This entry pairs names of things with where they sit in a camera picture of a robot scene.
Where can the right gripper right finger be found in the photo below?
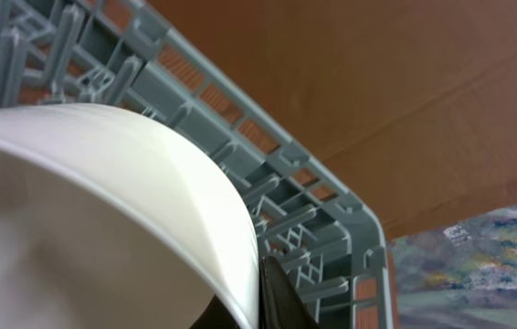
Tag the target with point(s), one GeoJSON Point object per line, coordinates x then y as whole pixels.
{"type": "Point", "coordinates": [280, 307]}

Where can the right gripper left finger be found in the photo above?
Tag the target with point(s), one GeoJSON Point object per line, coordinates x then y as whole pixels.
{"type": "Point", "coordinates": [215, 316]}

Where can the white bowl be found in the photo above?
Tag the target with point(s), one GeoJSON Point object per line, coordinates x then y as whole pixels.
{"type": "Point", "coordinates": [109, 219]}

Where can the grey dishwasher rack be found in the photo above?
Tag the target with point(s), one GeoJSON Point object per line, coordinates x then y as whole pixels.
{"type": "Point", "coordinates": [124, 53]}

